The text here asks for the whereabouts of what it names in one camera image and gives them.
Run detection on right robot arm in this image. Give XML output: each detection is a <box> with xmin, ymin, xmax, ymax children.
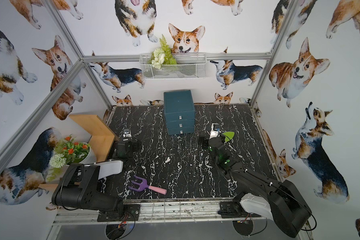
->
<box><xmin>198</xmin><ymin>136</ymin><xmax>313</xmax><ymax>238</ymax></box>

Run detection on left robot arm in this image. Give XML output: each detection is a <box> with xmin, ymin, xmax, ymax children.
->
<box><xmin>52</xmin><ymin>137</ymin><xmax>142</xmax><ymax>215</ymax></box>

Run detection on teal drawer cabinet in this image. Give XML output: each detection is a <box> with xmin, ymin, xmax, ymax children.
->
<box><xmin>164</xmin><ymin>90</ymin><xmax>196</xmax><ymax>135</ymax></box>

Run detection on green toy trowel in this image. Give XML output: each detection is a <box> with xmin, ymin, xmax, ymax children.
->
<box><xmin>222</xmin><ymin>132</ymin><xmax>235</xmax><ymax>143</ymax></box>

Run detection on wooden corner shelf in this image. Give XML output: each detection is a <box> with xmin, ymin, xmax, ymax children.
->
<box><xmin>39</xmin><ymin>114</ymin><xmax>119</xmax><ymax>192</ymax></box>

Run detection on purple pink toy rake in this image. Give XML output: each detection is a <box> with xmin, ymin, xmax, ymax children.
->
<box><xmin>128</xmin><ymin>175</ymin><xmax>167</xmax><ymax>195</ymax></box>

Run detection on potted red flower plant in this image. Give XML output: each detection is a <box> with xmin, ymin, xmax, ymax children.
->
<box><xmin>46</xmin><ymin>135</ymin><xmax>93</xmax><ymax>183</ymax></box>

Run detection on green fern white flowers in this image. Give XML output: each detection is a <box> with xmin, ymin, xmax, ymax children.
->
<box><xmin>148</xmin><ymin>35</ymin><xmax>177</xmax><ymax>70</ymax></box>

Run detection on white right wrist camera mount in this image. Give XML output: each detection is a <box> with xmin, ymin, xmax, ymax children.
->
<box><xmin>210</xmin><ymin>123</ymin><xmax>221</xmax><ymax>139</ymax></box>

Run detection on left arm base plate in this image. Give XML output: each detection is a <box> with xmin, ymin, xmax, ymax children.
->
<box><xmin>97</xmin><ymin>204</ymin><xmax>141</xmax><ymax>222</ymax></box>

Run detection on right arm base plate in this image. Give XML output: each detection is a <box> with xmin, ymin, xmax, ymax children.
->
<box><xmin>218</xmin><ymin>201</ymin><xmax>261</xmax><ymax>219</ymax></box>

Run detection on white wire wall basket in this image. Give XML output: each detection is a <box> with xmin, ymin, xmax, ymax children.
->
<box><xmin>139</xmin><ymin>53</ymin><xmax>207</xmax><ymax>80</ymax></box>

